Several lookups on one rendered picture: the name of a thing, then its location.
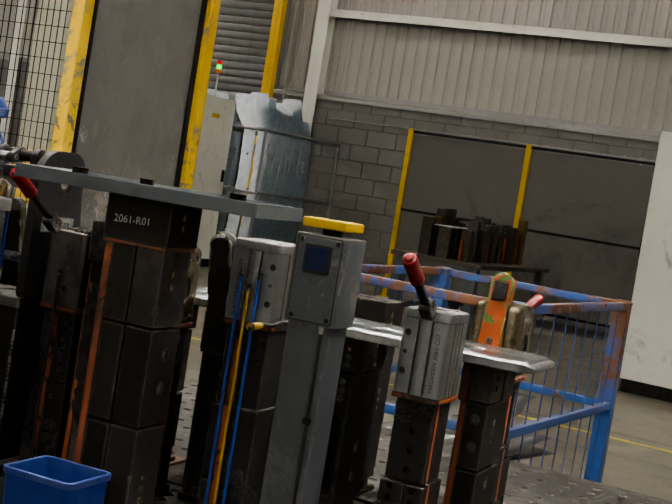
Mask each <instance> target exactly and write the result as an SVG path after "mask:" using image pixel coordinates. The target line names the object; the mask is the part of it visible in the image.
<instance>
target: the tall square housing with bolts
mask: <svg viewBox="0 0 672 504"><path fill-rule="evenodd" d="M295 246H296V244H293V243H287V242H282V241H277V240H271V239H264V238H245V237H238V238H237V240H236V247H235V253H234V260H233V266H232V272H231V279H230V285H229V291H228V298H227V304H226V311H225V317H223V322H225V323H228V328H227V335H226V341H225V347H224V354H223V360H222V367H221V373H220V379H219V386H218V392H217V399H219V400H220V402H216V403H212V407H211V414H210V420H209V426H208V433H207V439H206V446H205V452H204V458H203V465H202V471H201V473H202V474H201V475H200V482H199V488H198V495H197V501H196V504H259V503H260V497H261V490H262V484H263V478H264V472H265V465H266V459H267V453H268V446H269V440H270V434H271V428H272V421H273V415H274V409H275V403H276V396H277V390H278V384H279V377H280V371H281V365H282V359H283V352H284V346H285V340H286V333H287V327H288V325H279V326H278V327H275V328H267V327H263V328H261V329H259V330H252V331H248V330H247V329H246V324H247V323H254V322H265V323H268V324H274V323H276V322H277V321H289V320H286V319H284V316H285V309H286V303H287V297H288V290H289V284H290V278H291V272H292V265H293V259H294V253H295Z"/></svg>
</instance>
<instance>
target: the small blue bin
mask: <svg viewBox="0 0 672 504"><path fill-rule="evenodd" d="M3 472H4V473H5V482H4V492H3V502H2V504H103V503H104V498H105V493H106V488H107V483H108V481H110V480H111V475H112V474H111V473H110V472H108V471H105V470H101V469H97V468H94V467H90V466H87V465H83V464H79V463H76V462H72V461H69V460H65V459H62V458H58V457H55V456H50V455H42V456H38V457H34V458H30V459H25V460H21V461H16V462H11V463H7V464H4V467H3Z"/></svg>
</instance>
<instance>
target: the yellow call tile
mask: <svg viewBox="0 0 672 504"><path fill-rule="evenodd" d="M303 225H305V226H310V227H316V228H322V229H323V231H322V235H327V236H333V237H340V238H342V236H343V232H344V233H358V234H362V233H363V232H364V225H363V224H358V223H352V222H346V221H340V220H334V219H329V218H322V217H312V216H304V220H303Z"/></svg>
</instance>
